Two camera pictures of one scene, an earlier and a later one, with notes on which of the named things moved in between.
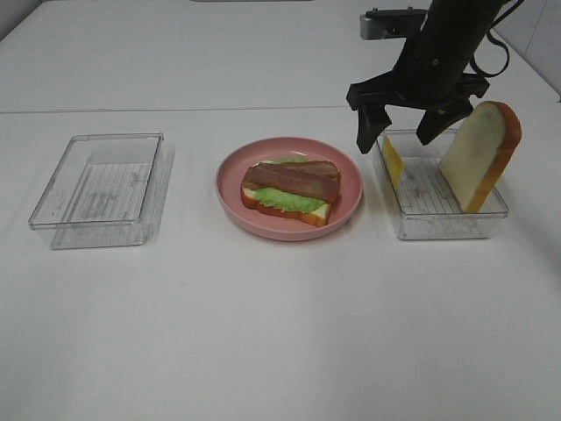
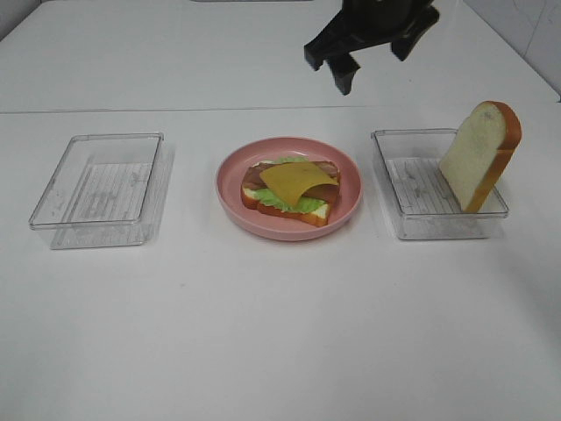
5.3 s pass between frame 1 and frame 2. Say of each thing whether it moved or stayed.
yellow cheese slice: moved
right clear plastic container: stayed
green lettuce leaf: stayed
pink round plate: stayed
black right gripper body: moved
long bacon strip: stayed
